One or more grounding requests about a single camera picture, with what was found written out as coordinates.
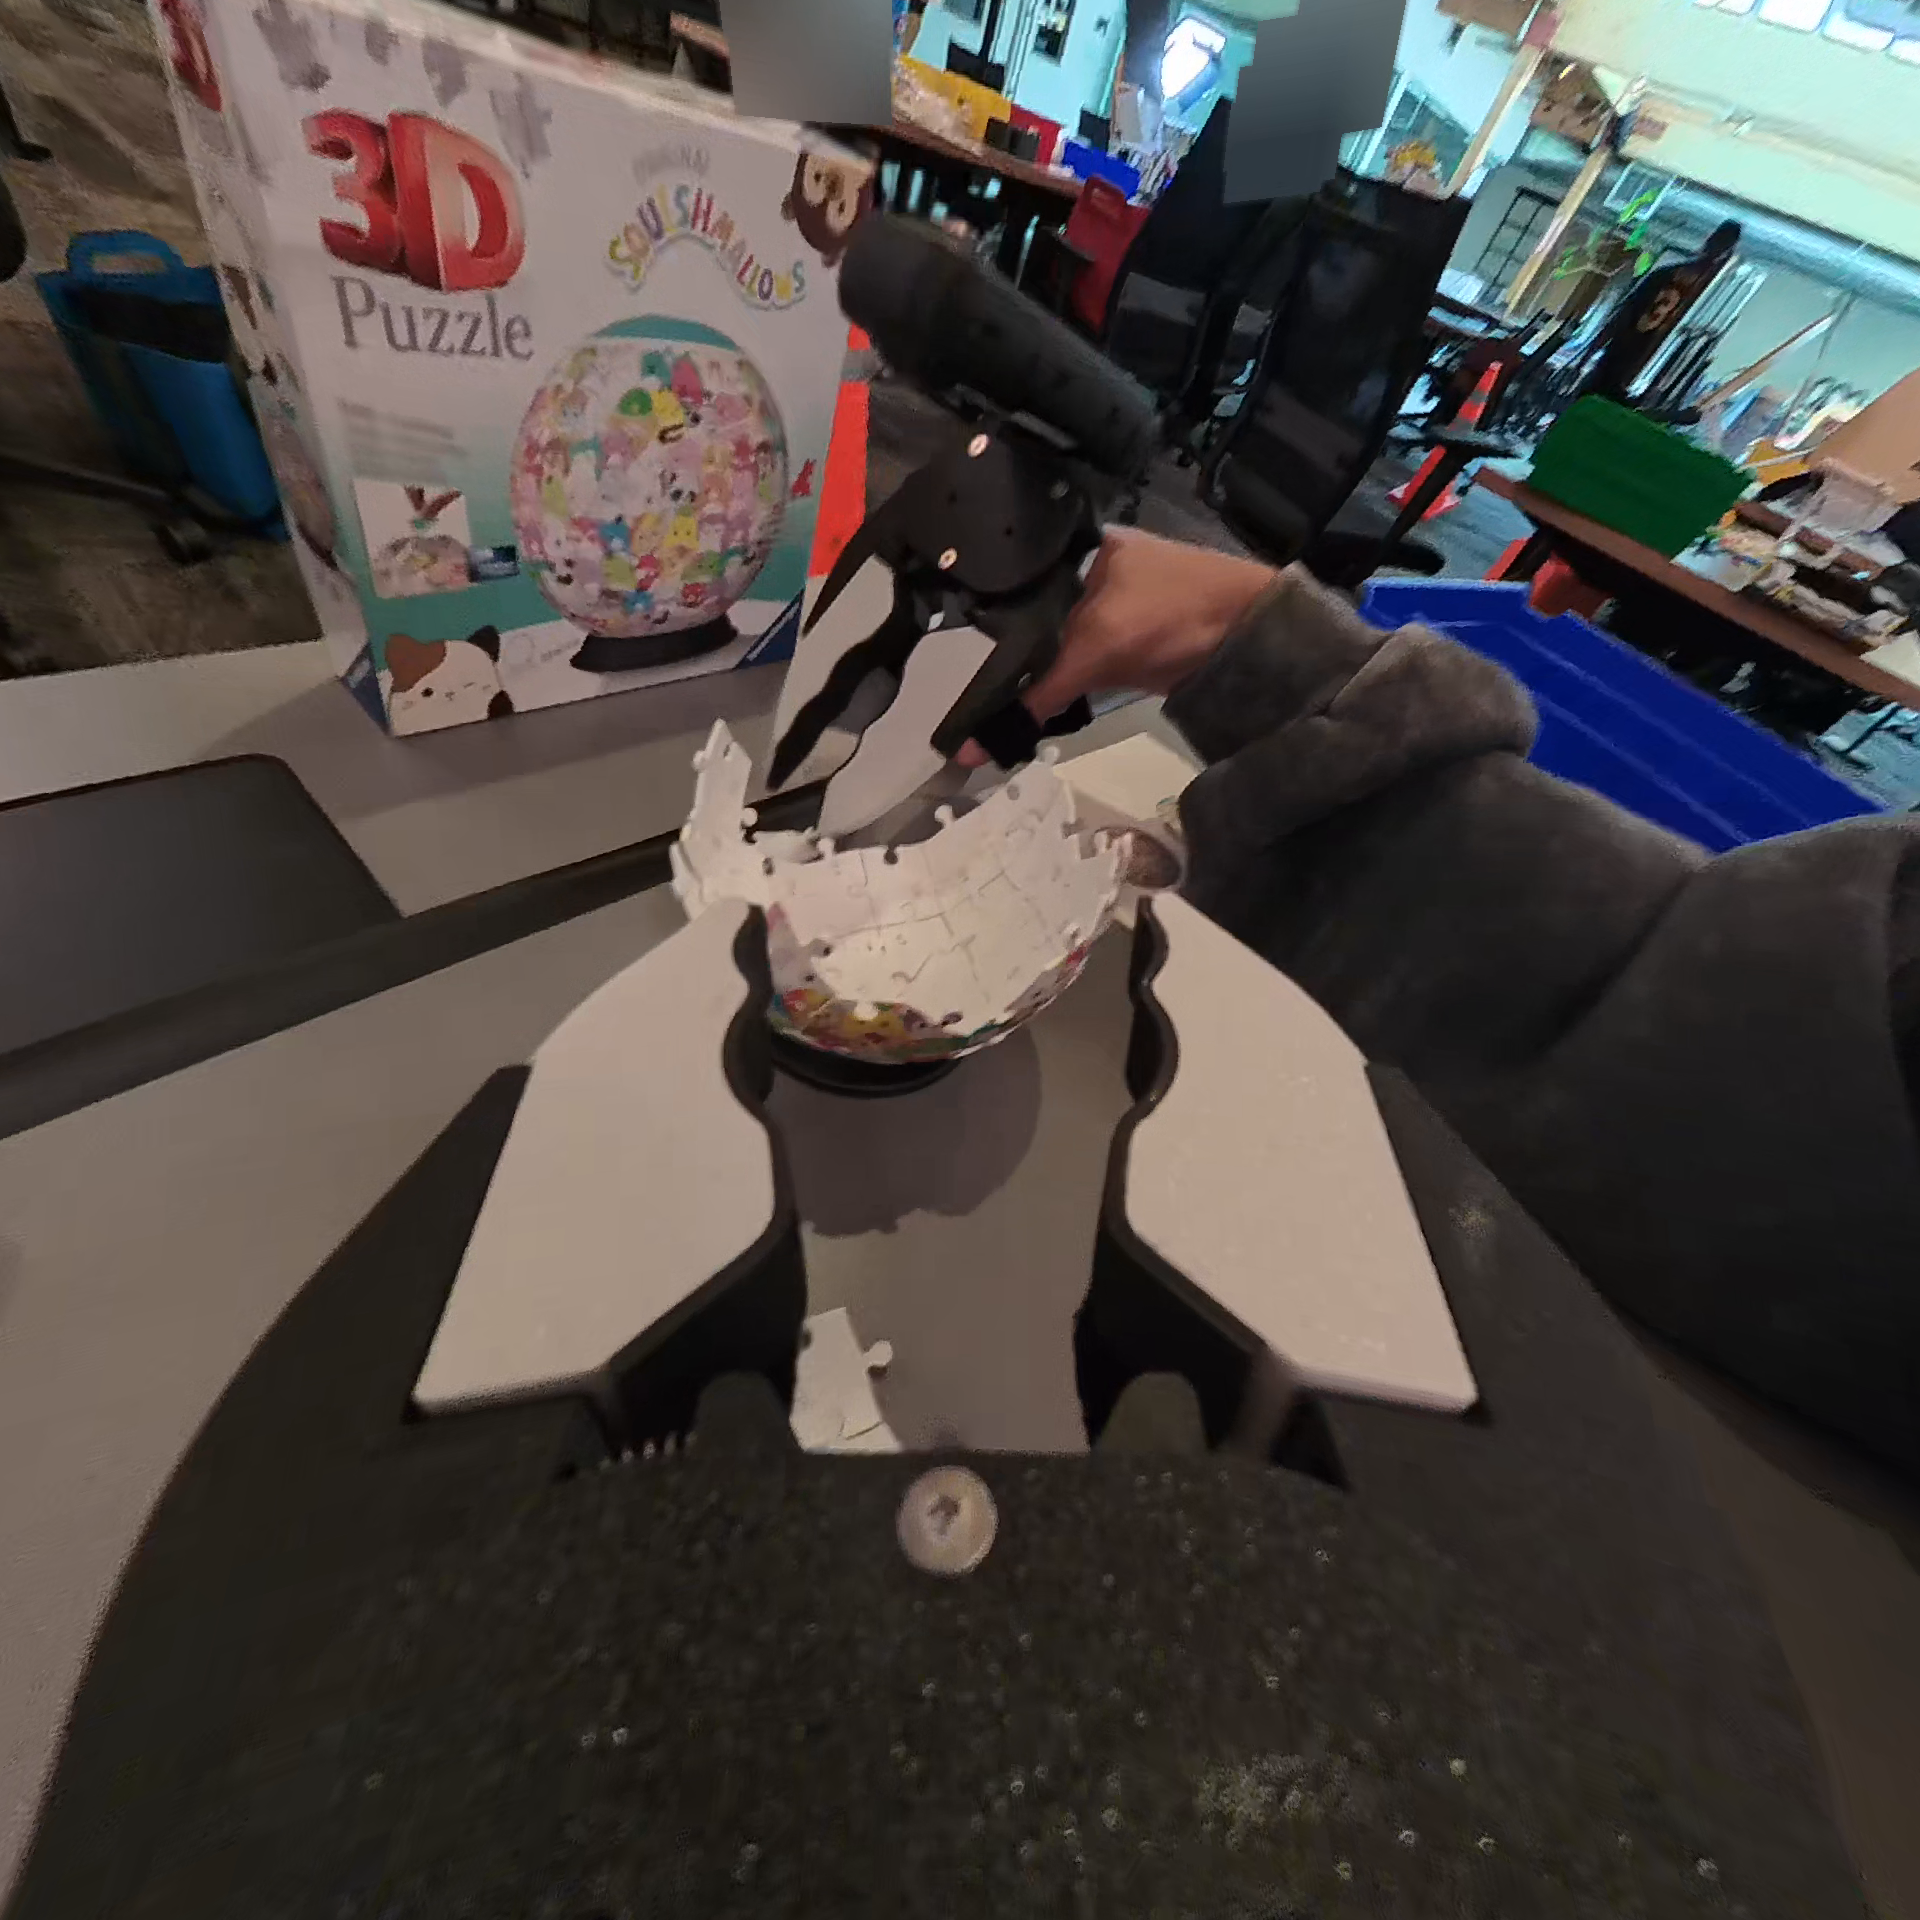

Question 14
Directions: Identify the white puzzle piece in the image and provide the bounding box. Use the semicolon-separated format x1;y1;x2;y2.
792;1305;897;1458

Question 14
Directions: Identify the printed instruction sheet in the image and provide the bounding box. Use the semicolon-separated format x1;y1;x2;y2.
1056;730;1203;847

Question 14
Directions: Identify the brown desk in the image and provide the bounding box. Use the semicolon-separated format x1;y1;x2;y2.
1480;465;1920;716

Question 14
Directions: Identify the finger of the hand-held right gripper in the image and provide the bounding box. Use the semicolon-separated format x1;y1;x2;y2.
816;616;1022;842
766;586;919;806

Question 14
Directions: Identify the blue bag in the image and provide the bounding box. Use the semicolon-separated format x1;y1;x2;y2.
36;234;288;548

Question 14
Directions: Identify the blue plastic bin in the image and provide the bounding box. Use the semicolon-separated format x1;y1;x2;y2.
1357;575;1887;857

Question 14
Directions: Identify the person's right hand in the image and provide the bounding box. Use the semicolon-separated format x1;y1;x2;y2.
1037;525;1292;745

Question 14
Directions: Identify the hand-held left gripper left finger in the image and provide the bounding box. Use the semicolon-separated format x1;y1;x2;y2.
414;899;813;1418

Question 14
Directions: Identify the black ring stand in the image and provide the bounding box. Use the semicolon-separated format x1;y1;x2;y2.
730;924;1008;1099

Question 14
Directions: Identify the colourful puzzle ball box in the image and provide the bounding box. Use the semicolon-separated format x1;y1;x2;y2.
150;0;888;737

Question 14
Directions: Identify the partly built white puzzle ball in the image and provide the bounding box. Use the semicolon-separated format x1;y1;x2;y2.
670;719;1182;1067

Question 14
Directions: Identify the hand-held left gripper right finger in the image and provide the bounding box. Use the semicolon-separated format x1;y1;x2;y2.
1090;893;1482;1447

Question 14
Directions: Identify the person's right forearm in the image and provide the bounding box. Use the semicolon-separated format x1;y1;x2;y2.
1165;570;1920;1472

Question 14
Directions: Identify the green bin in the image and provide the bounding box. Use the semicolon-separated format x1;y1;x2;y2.
1531;389;1755;564

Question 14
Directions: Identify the black mat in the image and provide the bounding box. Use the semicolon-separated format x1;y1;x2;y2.
0;750;409;1058

